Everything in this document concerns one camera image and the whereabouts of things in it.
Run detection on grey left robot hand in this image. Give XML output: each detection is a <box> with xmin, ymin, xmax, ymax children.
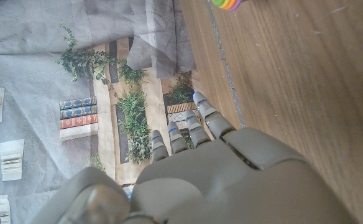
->
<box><xmin>29</xmin><ymin>91</ymin><xmax>361</xmax><ymax>224</ymax></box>

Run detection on stacked colourful toy cups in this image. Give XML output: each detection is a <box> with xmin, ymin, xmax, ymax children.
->
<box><xmin>211</xmin><ymin>0</ymin><xmax>243</xmax><ymax>12</ymax></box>

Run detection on grey tape outline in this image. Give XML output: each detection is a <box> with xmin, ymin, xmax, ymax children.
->
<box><xmin>204</xmin><ymin>0</ymin><xmax>246</xmax><ymax>129</ymax></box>

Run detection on printed fabric backdrop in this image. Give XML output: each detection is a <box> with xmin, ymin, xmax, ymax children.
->
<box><xmin>0</xmin><ymin>0</ymin><xmax>215</xmax><ymax>224</ymax></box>

